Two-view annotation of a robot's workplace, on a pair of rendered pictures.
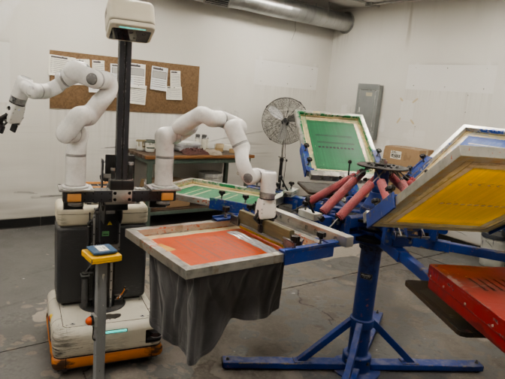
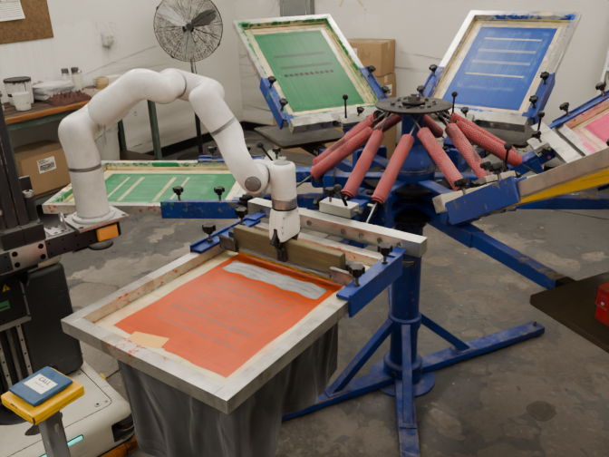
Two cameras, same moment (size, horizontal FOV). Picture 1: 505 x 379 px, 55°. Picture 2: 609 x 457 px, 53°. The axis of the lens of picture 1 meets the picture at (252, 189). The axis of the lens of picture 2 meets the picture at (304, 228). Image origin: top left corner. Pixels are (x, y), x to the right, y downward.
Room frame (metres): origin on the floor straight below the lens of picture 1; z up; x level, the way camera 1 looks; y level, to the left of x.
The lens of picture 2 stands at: (0.71, 0.34, 1.82)
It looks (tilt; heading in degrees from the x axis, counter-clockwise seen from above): 24 degrees down; 344
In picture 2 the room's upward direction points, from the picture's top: 2 degrees counter-clockwise
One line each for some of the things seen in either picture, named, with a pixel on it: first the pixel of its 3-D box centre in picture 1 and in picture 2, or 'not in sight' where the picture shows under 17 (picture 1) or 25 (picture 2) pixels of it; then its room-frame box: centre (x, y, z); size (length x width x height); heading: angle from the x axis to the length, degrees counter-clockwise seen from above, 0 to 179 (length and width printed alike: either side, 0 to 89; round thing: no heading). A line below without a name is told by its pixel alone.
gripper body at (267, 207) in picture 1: (266, 207); (285, 219); (2.33, -0.07, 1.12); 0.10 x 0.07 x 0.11; 127
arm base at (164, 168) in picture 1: (163, 171); (87, 190); (2.56, 0.48, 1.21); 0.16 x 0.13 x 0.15; 26
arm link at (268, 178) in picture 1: (261, 180); (270, 178); (2.36, -0.04, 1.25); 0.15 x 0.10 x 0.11; 69
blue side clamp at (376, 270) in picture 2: (306, 251); (371, 281); (2.14, -0.27, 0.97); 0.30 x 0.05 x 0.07; 127
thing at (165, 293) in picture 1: (170, 299); (178, 416); (2.03, 0.32, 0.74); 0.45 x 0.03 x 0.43; 37
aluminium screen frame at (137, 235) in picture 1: (229, 241); (244, 292); (2.21, 0.09, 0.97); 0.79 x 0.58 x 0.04; 127
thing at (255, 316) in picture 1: (240, 306); (294, 394); (2.01, 0.01, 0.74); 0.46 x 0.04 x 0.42; 127
